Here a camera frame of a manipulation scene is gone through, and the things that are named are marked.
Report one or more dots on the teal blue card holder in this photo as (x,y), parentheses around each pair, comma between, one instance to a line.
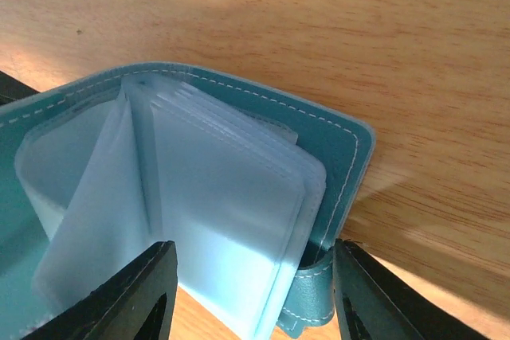
(252,184)

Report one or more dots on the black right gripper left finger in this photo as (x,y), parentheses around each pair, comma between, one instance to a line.
(136,303)

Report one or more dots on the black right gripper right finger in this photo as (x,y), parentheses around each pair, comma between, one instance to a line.
(373,303)

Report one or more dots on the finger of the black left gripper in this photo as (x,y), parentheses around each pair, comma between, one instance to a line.
(12,89)

